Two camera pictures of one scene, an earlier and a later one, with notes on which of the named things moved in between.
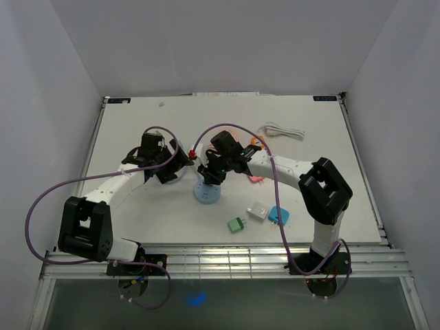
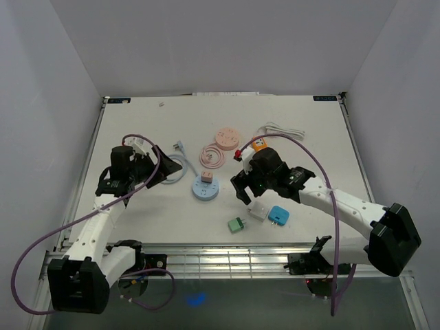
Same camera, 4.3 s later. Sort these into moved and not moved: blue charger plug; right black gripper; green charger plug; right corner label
Moved: right black gripper
Not moved: right corner label; blue charger plug; green charger plug
